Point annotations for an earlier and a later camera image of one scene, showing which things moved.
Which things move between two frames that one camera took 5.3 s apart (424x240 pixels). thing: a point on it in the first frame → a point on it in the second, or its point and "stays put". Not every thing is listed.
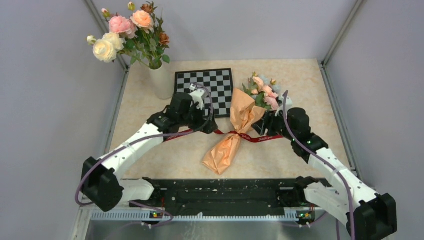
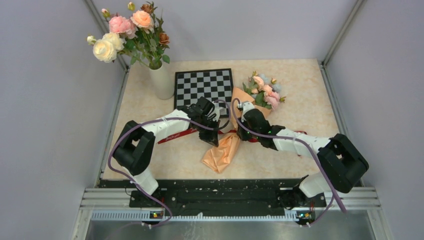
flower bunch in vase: [139, 37] stays put
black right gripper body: [276, 123] → [246, 135]
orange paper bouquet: [258, 94] stays put
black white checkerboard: [217, 82] stays put
